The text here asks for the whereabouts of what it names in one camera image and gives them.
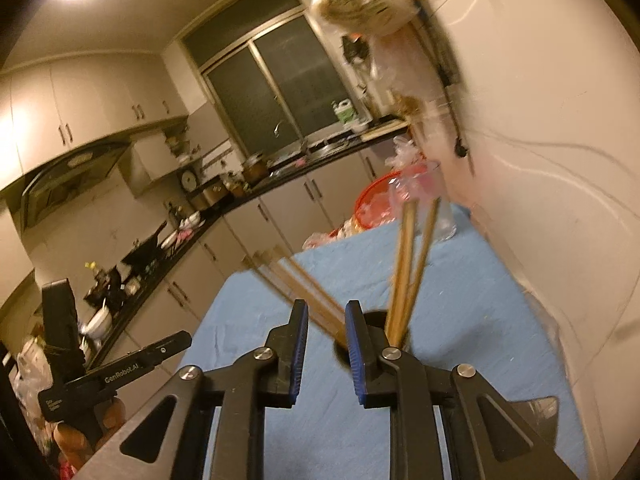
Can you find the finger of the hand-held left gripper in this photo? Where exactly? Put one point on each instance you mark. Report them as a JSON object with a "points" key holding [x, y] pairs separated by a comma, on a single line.
{"points": [[170, 347]]}

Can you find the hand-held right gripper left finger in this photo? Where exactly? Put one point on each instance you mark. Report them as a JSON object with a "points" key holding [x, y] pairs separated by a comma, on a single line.
{"points": [[301, 345]]}

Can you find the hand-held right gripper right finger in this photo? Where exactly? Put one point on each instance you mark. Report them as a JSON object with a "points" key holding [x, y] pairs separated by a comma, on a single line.
{"points": [[354, 350]]}

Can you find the black chopstick holder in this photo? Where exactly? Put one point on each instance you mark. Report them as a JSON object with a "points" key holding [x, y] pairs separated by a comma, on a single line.
{"points": [[372, 325]]}

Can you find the wooden chopstick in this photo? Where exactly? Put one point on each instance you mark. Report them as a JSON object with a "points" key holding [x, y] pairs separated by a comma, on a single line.
{"points": [[272, 285], [397, 260], [423, 260], [315, 287], [310, 301], [406, 260]]}

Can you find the person's left hand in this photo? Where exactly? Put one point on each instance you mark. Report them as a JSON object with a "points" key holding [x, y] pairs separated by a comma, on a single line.
{"points": [[72, 442]]}

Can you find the white bowl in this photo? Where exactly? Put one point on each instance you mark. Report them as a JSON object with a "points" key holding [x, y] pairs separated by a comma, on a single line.
{"points": [[100, 322]]}

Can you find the white plastic bag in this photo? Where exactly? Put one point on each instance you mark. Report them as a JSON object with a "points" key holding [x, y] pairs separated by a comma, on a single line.
{"points": [[27, 380]]}

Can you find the black wok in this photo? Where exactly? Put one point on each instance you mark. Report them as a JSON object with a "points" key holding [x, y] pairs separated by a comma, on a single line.
{"points": [[142, 255]]}

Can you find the pink plastic bag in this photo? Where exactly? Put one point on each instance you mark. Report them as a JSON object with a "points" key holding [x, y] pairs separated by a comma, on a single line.
{"points": [[320, 240]]}

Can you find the blue towel cloth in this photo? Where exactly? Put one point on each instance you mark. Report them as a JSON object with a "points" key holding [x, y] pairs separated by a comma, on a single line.
{"points": [[475, 310]]}

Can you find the beige lower kitchen cabinets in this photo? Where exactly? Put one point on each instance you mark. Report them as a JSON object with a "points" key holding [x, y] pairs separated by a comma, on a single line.
{"points": [[290, 205]]}

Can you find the beige kitchen cabinets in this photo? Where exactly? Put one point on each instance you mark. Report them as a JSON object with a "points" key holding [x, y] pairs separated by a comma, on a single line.
{"points": [[90, 105], [290, 205]]}

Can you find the red plastic basin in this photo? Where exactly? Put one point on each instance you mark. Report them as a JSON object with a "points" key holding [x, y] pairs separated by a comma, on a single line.
{"points": [[372, 200]]}

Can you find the clear glass cup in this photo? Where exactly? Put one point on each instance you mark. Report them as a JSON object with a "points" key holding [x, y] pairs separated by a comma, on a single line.
{"points": [[442, 220]]}

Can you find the range hood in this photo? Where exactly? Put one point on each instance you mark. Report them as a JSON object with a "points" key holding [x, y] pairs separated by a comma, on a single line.
{"points": [[65, 180]]}

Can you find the round kitchen scale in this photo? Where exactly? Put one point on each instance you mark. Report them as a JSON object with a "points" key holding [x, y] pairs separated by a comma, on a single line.
{"points": [[189, 178]]}

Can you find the brown cooking pot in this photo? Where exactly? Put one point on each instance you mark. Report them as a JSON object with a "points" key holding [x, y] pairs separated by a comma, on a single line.
{"points": [[255, 169]]}

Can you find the black kitchen countertop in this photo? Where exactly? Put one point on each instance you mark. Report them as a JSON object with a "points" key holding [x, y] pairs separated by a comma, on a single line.
{"points": [[350, 146]]}

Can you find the beige upper kitchen cabinets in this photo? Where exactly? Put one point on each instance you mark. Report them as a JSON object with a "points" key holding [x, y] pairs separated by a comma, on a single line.
{"points": [[90, 105]]}

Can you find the green white bottle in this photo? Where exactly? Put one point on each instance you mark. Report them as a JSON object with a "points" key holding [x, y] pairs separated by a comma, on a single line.
{"points": [[344, 111]]}

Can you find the kitchen window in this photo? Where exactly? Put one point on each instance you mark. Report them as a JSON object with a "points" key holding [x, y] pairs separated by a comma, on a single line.
{"points": [[280, 90]]}

